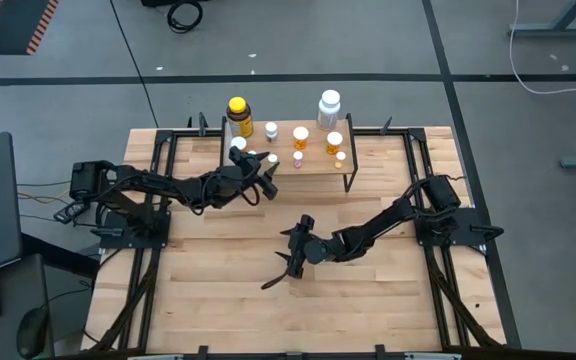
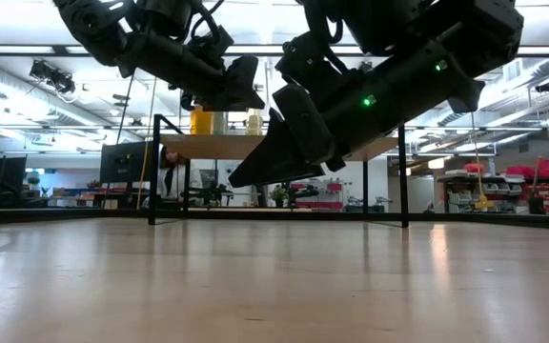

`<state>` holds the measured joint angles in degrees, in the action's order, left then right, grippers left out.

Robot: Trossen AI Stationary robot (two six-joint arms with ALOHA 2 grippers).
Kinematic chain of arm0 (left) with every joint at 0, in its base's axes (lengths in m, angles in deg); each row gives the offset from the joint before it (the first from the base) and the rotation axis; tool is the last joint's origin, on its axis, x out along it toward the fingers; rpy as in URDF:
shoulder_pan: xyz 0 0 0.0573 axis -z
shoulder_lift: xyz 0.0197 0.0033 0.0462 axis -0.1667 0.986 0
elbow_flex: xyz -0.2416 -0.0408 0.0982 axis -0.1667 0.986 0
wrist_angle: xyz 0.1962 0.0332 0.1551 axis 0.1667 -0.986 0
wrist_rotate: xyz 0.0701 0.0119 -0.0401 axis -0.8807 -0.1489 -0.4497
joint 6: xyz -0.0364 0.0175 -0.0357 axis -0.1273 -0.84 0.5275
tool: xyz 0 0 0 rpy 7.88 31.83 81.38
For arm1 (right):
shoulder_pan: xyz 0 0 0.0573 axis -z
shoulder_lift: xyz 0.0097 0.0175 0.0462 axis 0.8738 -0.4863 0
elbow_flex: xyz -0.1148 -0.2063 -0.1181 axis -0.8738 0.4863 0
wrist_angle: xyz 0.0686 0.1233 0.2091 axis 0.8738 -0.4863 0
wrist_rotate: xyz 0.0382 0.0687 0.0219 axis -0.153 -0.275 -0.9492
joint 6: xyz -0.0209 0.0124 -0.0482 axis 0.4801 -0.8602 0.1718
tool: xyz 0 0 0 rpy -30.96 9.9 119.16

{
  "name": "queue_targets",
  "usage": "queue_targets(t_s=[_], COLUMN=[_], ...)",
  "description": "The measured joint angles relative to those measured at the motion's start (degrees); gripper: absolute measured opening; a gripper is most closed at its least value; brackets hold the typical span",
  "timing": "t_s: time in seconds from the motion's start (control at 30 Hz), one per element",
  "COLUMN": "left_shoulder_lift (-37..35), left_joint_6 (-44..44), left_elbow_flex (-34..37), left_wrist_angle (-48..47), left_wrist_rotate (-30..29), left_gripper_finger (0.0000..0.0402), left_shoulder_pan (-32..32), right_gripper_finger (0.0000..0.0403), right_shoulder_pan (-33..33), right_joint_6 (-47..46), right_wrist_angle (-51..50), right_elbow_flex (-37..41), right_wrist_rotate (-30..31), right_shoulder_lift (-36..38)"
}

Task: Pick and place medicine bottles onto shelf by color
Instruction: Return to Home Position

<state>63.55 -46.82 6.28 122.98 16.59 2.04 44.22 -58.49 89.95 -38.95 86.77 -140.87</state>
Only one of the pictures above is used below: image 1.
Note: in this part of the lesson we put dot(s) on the grey leg desk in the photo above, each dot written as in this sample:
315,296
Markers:
553,31

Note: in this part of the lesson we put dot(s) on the pink pill vial white cap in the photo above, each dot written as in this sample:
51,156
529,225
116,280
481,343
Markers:
298,156

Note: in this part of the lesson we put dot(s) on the grey pill vial white cap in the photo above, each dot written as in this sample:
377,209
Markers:
271,127

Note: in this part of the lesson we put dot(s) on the dark grey computer desk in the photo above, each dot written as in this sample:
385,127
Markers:
18,285

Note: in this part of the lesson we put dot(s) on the black computer mouse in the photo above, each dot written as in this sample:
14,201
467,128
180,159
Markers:
32,332

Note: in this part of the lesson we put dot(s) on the black box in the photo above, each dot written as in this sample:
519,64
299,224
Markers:
158,2

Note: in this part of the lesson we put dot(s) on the black power adapter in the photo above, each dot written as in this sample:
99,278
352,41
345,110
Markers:
68,214

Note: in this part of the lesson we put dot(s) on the orange pill vial white cap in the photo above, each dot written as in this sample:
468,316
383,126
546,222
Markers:
238,143
301,133
335,138

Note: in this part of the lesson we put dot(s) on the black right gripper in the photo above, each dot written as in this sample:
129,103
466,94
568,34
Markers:
304,250

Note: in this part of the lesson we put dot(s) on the amber bottle yellow cap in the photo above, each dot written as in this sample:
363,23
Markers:
240,122

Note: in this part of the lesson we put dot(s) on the black orange striped floor mat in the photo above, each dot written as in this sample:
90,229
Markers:
8,25

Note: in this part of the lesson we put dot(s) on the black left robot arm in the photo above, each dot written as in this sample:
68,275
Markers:
158,182

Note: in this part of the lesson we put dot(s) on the wooden shelf black metal frame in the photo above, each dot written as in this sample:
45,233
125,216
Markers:
313,160

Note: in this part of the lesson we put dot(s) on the narrow amber pill vial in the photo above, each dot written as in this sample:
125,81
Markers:
341,156

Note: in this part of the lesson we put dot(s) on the black aluminium table frame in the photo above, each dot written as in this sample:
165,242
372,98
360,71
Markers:
188,133

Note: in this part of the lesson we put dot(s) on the small gold pill vial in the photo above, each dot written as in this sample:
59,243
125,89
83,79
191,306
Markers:
273,158

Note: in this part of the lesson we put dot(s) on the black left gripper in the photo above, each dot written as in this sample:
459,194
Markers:
240,177

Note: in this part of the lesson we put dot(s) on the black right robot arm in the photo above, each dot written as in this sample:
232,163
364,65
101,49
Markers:
383,222

